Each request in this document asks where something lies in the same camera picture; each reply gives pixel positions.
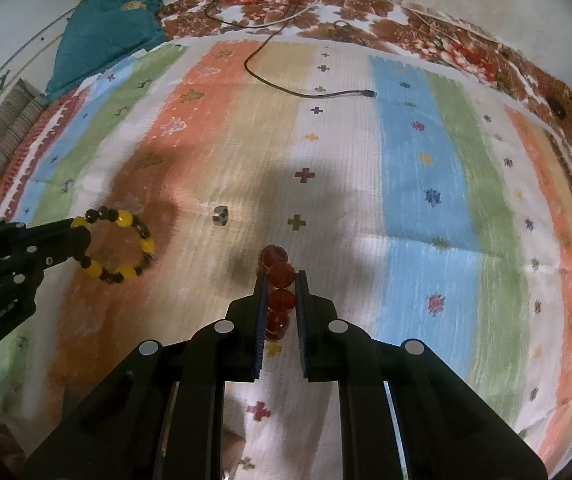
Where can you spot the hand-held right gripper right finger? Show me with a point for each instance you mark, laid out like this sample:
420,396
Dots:
302,320

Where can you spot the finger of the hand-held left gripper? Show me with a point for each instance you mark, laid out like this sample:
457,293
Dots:
40,262
55,232

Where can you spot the small black object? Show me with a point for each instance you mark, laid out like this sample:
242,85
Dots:
557,106

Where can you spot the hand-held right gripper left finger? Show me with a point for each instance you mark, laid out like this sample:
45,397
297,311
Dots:
261,320

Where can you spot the teal pillow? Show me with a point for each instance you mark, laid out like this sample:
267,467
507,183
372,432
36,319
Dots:
105,35

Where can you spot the brown striped cushion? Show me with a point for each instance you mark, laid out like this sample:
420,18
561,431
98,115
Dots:
5,130

